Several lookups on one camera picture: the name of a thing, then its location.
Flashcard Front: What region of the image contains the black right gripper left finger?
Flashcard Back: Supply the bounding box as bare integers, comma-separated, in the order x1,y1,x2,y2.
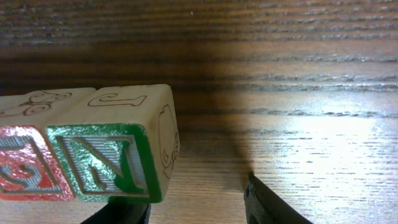
81,203,151,224

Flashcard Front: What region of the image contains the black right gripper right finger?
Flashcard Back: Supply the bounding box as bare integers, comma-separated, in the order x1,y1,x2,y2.
244,172,312,224

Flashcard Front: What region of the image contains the green N wooden block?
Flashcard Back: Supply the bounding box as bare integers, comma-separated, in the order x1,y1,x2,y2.
46,84,180,203

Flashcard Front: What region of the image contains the wooden block red E face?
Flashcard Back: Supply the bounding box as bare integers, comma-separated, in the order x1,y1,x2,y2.
1,87,95,201

